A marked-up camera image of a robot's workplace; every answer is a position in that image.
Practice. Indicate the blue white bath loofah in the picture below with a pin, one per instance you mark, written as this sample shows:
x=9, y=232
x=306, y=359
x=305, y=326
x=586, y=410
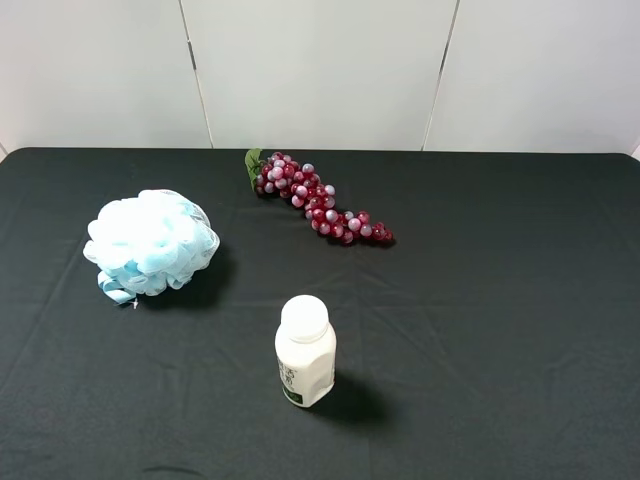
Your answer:
x=147, y=244

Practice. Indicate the red artificial grape bunch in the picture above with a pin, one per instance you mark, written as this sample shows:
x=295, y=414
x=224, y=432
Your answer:
x=301, y=187

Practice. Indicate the white plastic milk bottle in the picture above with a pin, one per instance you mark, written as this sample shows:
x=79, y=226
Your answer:
x=305, y=346

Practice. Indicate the black tablecloth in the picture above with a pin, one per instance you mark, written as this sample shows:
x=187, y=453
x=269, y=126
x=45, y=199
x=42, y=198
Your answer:
x=497, y=339

